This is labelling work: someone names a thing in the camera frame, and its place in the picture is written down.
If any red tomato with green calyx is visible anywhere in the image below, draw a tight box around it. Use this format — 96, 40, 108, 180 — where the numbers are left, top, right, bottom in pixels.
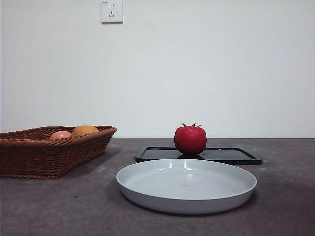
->
174, 122, 207, 155

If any grey round plate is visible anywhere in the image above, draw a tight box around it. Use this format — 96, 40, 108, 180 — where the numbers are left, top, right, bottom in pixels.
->
116, 158, 258, 216

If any orange round fruit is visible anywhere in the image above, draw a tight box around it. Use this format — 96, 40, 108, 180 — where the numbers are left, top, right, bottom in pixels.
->
71, 125, 99, 137

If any black rectangular tray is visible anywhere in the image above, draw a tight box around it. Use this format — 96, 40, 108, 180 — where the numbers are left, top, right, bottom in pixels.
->
135, 146, 263, 165

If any pink peach fruit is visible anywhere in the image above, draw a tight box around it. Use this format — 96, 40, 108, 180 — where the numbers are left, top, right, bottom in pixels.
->
49, 130, 72, 141

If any brown wicker basket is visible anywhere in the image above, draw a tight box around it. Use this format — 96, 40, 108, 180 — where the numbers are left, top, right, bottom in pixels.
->
0, 125, 118, 179

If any white wall socket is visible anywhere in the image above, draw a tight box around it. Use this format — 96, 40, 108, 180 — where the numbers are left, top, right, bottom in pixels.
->
101, 0, 124, 25

